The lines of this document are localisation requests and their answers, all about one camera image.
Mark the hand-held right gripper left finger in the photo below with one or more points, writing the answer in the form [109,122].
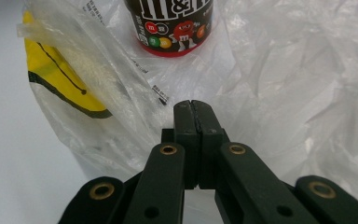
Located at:
[186,124]

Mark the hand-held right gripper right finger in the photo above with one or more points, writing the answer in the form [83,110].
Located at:
[208,137]

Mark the white plastic bag yellow print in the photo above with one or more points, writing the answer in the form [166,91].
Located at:
[276,77]

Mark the brown candy tub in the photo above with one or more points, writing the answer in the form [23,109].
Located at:
[171,25]

